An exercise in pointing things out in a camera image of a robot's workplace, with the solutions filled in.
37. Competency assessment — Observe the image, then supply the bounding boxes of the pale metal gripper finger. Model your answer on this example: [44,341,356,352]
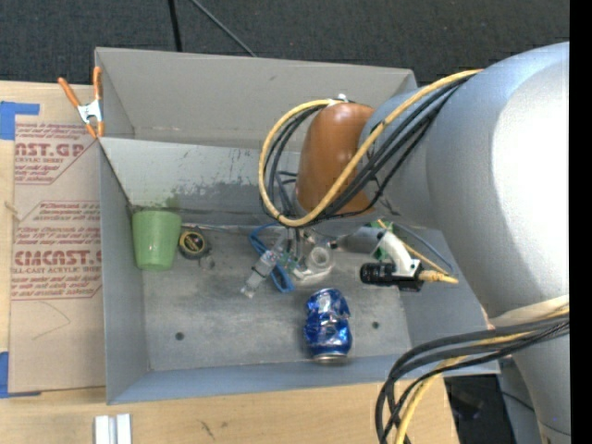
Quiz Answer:
[240,246,280,300]

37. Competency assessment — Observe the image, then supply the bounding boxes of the grey metal bin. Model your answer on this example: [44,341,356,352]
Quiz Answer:
[93,46,503,406]

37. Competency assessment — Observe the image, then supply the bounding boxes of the crushed blue drink can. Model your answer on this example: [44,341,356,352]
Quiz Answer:
[302,287,354,365]

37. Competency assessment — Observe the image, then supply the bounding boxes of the green plastic cup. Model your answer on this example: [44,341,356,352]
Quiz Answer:
[131,207,183,272]

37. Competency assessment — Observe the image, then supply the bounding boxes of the brown cardboard board red print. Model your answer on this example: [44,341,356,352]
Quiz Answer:
[0,80,108,395]

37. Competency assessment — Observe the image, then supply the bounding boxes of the clear glass ring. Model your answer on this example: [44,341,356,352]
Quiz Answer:
[294,245,335,288]

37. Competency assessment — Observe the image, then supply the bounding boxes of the black cylinder on white bracket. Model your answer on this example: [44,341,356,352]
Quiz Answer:
[359,228,460,293]

